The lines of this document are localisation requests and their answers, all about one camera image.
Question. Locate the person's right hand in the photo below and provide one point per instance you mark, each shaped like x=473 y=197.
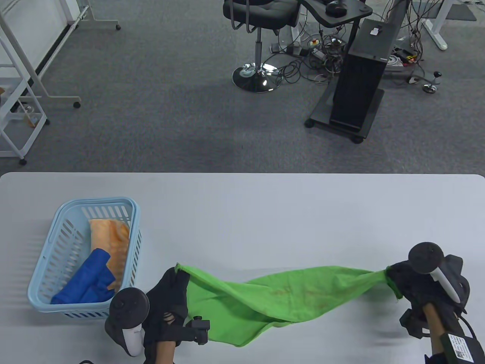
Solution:
x=413 y=284

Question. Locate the person's left hand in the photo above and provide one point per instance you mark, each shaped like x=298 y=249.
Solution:
x=170 y=295

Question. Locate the blue towel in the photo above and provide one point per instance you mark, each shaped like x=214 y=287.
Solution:
x=89 y=280

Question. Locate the orange towel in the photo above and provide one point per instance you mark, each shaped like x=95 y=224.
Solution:
x=113 y=235

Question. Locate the green rectangular towel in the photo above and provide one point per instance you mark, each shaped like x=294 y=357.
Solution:
x=273 y=299

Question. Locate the person's right forearm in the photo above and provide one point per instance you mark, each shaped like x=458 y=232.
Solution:
x=435 y=326

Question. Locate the person's left forearm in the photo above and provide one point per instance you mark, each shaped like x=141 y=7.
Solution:
x=165 y=354

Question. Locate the black labelled sensor box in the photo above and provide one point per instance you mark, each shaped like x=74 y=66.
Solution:
x=464 y=349

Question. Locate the light blue plastic basket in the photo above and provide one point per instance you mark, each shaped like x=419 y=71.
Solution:
x=94 y=200

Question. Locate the small metal stand black knob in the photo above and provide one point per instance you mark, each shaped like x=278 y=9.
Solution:
x=430 y=88

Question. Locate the black computer tower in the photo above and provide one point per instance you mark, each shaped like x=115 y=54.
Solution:
x=360 y=83

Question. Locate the white wheeled rack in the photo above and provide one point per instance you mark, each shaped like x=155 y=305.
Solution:
x=15 y=113

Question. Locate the white whiteboard stand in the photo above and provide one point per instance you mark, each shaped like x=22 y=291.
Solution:
x=38 y=81

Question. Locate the white desk leg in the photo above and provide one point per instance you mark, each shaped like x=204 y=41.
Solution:
x=435 y=26

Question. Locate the black desk column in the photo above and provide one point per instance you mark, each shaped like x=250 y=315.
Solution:
x=398 y=15

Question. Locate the white power strip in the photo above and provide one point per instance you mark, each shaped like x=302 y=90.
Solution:
x=282 y=48

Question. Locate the dark floor mat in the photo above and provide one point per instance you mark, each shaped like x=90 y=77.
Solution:
x=460 y=11

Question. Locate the black rolling desk stand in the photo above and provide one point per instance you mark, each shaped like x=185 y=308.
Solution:
x=352 y=13

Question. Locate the black computer mouse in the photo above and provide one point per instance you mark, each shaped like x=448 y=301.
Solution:
x=335 y=7

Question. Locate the black office chair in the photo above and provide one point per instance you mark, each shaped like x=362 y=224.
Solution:
x=261 y=11

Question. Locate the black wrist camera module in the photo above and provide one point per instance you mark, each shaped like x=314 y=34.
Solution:
x=413 y=324
x=199 y=330

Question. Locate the grey floor base plate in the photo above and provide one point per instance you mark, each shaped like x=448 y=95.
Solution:
x=394 y=62

